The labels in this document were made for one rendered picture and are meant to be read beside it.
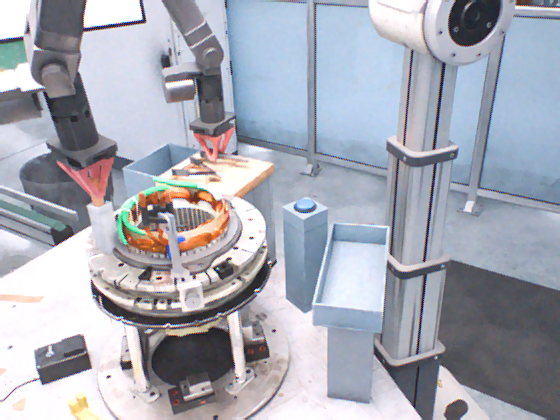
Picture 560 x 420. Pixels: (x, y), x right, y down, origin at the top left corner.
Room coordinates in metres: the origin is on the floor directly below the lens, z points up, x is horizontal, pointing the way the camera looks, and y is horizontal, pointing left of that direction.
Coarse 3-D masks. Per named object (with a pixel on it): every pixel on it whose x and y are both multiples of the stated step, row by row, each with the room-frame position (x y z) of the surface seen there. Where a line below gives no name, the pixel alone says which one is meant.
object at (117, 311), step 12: (264, 264) 0.87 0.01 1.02; (264, 276) 0.83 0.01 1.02; (96, 288) 0.82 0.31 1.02; (252, 288) 0.80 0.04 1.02; (96, 300) 0.79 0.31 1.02; (108, 300) 0.78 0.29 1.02; (240, 300) 0.76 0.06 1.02; (120, 312) 0.75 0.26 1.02; (204, 312) 0.74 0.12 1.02; (216, 312) 0.74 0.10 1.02; (144, 324) 0.72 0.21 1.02; (156, 324) 0.72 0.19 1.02
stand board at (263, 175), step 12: (192, 156) 1.27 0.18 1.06; (240, 156) 1.25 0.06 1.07; (180, 168) 1.21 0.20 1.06; (192, 168) 1.20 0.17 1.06; (216, 168) 1.20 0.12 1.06; (228, 168) 1.19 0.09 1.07; (240, 168) 1.19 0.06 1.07; (252, 168) 1.19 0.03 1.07; (264, 168) 1.18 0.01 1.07; (180, 180) 1.14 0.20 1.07; (192, 180) 1.14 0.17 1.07; (204, 180) 1.14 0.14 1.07; (216, 180) 1.13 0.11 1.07; (228, 180) 1.13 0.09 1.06; (240, 180) 1.13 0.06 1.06; (252, 180) 1.13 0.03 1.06; (228, 192) 1.07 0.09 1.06; (240, 192) 1.09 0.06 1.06
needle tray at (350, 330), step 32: (352, 224) 0.92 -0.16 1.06; (352, 256) 0.87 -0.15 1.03; (384, 256) 0.87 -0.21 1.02; (320, 288) 0.75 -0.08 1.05; (352, 288) 0.78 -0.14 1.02; (384, 288) 0.72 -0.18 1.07; (320, 320) 0.69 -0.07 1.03; (352, 320) 0.68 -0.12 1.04; (352, 352) 0.75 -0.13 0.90; (352, 384) 0.75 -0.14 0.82
